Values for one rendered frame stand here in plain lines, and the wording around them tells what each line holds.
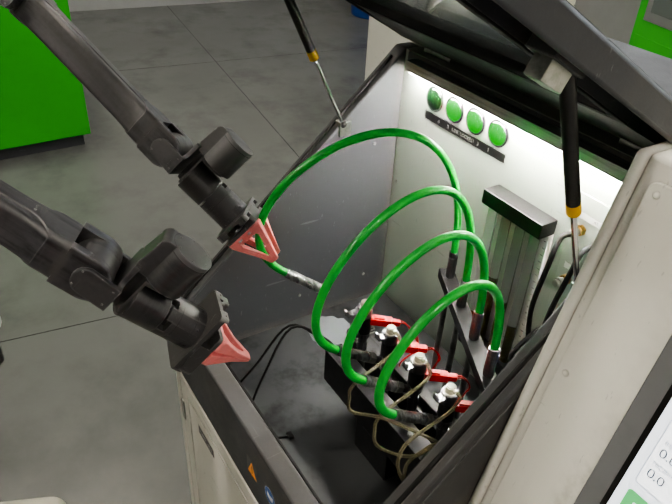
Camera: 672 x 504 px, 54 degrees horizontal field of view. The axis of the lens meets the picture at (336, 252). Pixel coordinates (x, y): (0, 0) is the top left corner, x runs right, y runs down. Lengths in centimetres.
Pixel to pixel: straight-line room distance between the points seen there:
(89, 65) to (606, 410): 93
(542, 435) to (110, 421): 185
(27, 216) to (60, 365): 203
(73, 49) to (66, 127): 319
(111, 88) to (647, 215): 82
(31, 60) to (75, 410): 225
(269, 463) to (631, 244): 66
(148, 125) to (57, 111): 323
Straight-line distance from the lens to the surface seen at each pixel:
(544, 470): 98
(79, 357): 283
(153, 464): 240
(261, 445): 118
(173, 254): 80
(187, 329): 87
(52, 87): 429
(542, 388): 95
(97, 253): 82
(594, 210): 113
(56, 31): 123
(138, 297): 83
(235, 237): 111
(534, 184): 121
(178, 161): 110
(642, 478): 89
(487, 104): 121
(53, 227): 82
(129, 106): 115
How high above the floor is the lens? 186
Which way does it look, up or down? 34 degrees down
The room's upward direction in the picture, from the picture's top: 3 degrees clockwise
